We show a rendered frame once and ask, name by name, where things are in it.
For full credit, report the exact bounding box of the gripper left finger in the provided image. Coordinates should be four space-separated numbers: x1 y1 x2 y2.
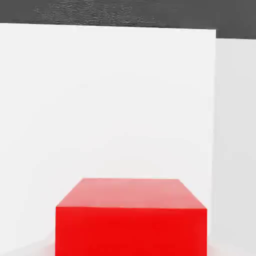
0 233 57 256

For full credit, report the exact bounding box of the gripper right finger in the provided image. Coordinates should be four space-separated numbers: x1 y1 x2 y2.
206 237 256 256

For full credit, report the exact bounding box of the small red cube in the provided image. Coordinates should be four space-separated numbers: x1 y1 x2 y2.
55 177 208 256

